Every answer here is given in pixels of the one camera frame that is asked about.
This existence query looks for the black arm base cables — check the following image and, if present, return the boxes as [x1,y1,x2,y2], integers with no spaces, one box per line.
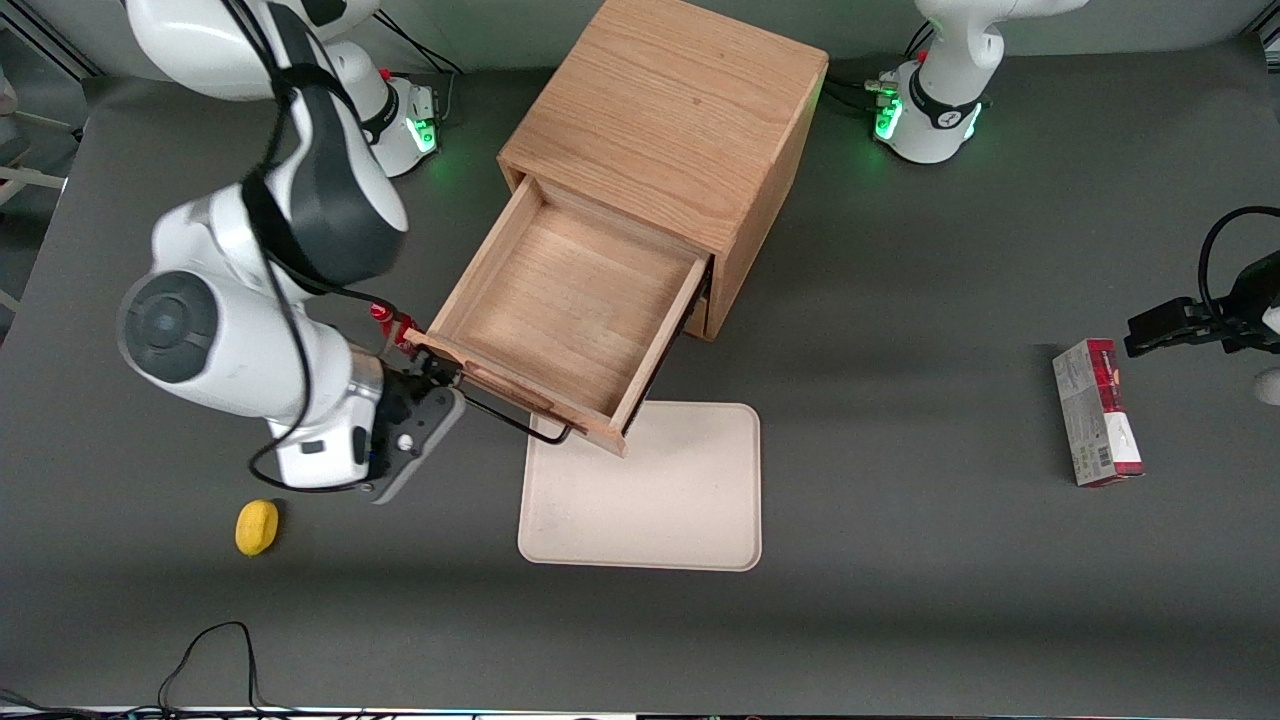
[825,22,933,113]
[375,8,471,123]

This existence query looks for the grey and red carton box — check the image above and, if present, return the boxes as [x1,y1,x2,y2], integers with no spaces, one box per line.
[1052,338,1145,488]

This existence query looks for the yellow lemon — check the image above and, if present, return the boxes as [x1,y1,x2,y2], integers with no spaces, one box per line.
[235,499,280,557]

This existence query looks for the aluminium frame profile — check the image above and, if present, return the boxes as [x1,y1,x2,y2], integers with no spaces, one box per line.
[0,0,105,81]

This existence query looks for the black left arm base cables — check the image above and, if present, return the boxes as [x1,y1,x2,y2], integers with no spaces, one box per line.
[825,22,933,113]

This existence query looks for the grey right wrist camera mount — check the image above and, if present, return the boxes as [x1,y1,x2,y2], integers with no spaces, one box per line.
[362,388,467,505]

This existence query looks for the black left wrist camera cable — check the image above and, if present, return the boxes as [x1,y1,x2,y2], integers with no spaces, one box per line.
[1198,205,1280,323]

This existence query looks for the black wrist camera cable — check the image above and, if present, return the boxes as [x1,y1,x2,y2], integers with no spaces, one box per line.
[225,0,403,494]
[1198,205,1280,323]

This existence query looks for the beige rectangular tray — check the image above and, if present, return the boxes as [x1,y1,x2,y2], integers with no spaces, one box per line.
[517,400,763,573]

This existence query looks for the wooden drawer with notched rim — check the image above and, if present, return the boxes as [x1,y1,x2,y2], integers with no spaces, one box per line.
[403,175,713,459]

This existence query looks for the black looped table cable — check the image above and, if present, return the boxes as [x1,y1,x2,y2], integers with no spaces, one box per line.
[0,621,301,717]

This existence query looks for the oak wooden drawer cabinet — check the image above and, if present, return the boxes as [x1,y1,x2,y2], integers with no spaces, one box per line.
[497,0,830,343]

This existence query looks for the white metal stand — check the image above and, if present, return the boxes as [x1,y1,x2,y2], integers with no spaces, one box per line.
[0,100,83,313]

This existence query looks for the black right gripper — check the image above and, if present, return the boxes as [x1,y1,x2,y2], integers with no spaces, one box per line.
[380,353,467,427]

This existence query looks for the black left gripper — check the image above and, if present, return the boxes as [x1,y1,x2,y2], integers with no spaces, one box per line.
[1125,250,1280,358]

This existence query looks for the red soda bottle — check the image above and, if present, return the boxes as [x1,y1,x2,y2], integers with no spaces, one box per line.
[369,300,419,353]

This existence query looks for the black metal drawer handle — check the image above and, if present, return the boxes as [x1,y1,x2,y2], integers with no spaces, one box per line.
[445,380,574,446]

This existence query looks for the black right arm base cables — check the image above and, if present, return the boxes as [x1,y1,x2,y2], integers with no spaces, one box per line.
[375,8,471,123]

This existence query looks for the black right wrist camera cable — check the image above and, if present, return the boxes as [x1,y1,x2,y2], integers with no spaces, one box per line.
[225,0,403,494]

